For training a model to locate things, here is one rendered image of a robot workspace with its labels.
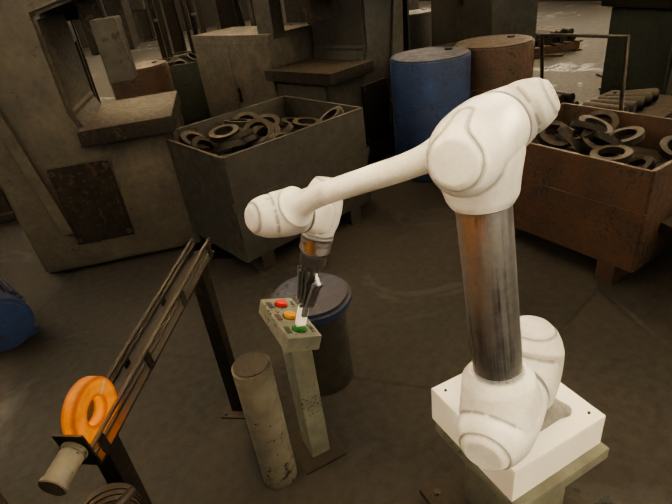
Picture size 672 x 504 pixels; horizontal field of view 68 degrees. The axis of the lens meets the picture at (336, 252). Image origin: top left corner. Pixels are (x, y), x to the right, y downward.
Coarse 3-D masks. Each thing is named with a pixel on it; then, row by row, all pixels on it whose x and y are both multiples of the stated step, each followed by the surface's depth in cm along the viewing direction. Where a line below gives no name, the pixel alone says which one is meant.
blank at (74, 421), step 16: (80, 384) 111; (96, 384) 114; (112, 384) 120; (64, 400) 109; (80, 400) 109; (96, 400) 118; (112, 400) 120; (64, 416) 107; (80, 416) 109; (96, 416) 117; (64, 432) 108; (80, 432) 109; (96, 432) 114
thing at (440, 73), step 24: (432, 48) 377; (456, 48) 365; (408, 72) 345; (432, 72) 339; (456, 72) 342; (408, 96) 354; (432, 96) 347; (456, 96) 351; (408, 120) 363; (432, 120) 356; (408, 144) 373
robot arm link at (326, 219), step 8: (320, 176) 133; (312, 184) 130; (320, 208) 128; (328, 208) 129; (336, 208) 131; (320, 216) 128; (328, 216) 130; (336, 216) 132; (312, 224) 127; (320, 224) 129; (328, 224) 131; (336, 224) 134; (304, 232) 130; (312, 232) 131; (320, 232) 132; (328, 232) 134
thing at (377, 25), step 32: (256, 0) 390; (288, 0) 368; (320, 0) 362; (352, 0) 377; (384, 0) 389; (320, 32) 412; (352, 32) 390; (384, 32) 399; (320, 64) 396; (352, 64) 380; (384, 64) 409; (320, 96) 377; (352, 96) 391; (384, 96) 418; (384, 128) 429
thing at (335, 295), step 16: (288, 288) 199; (336, 288) 195; (320, 304) 187; (336, 304) 186; (320, 320) 182; (336, 320) 190; (336, 336) 193; (320, 352) 193; (336, 352) 196; (320, 368) 197; (336, 368) 200; (352, 368) 211; (320, 384) 201; (336, 384) 203
